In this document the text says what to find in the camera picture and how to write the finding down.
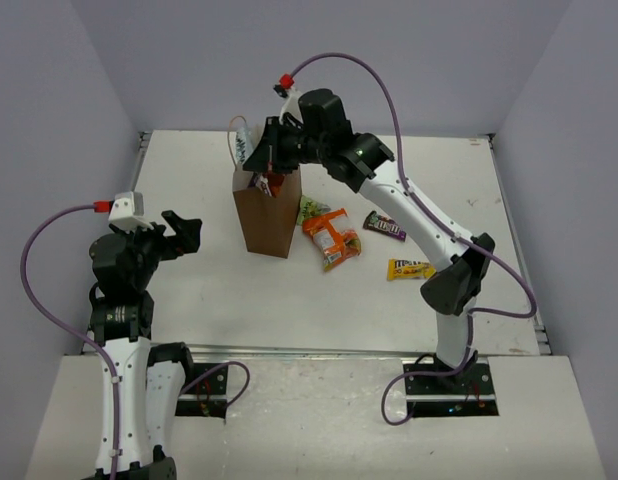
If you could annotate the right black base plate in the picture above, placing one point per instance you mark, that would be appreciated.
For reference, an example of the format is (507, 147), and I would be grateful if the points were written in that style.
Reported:
(469, 394)

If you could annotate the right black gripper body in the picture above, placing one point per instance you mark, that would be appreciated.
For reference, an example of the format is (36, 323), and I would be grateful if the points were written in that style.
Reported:
(293, 146)

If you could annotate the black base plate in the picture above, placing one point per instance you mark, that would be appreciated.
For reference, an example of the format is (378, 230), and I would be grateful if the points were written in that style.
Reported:
(469, 394)
(206, 399)

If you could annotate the yellow M&M's packet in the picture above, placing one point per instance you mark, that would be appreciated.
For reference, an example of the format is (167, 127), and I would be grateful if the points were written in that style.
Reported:
(399, 269)

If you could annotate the green candy packet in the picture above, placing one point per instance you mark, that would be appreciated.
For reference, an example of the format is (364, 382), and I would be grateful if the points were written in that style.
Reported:
(310, 208)

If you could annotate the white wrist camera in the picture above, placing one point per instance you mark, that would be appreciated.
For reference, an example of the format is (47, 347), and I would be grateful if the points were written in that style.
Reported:
(127, 212)
(285, 88)

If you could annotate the brown M&M's packet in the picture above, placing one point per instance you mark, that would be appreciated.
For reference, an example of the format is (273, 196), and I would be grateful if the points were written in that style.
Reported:
(384, 225)

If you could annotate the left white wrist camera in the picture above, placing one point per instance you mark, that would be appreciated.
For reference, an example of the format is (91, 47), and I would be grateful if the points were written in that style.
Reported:
(127, 212)

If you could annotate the brown paper bag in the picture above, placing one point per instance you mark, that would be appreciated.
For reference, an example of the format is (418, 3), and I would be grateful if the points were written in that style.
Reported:
(267, 223)

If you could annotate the purple Fox's candy bag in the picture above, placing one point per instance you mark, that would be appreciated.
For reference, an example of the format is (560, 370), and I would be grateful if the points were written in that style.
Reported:
(260, 182)

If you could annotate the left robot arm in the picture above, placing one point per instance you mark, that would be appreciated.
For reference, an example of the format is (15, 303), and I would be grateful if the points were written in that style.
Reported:
(141, 382)

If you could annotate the orange Reese's packet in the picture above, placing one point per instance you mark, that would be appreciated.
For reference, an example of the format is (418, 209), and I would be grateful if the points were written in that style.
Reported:
(334, 235)

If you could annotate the red Doritos chip bag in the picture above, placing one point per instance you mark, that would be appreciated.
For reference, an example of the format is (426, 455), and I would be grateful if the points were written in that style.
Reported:
(274, 183)

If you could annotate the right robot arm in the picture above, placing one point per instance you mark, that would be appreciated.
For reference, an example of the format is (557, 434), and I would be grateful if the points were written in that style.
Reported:
(313, 129)

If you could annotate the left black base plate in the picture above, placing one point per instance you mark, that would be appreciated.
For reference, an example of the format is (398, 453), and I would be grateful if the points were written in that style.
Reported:
(206, 399)

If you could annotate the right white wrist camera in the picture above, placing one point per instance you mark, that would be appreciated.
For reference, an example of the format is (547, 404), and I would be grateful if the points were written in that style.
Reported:
(285, 88)

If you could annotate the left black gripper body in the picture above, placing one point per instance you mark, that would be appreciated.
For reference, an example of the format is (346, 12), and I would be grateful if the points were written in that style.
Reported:
(165, 239)

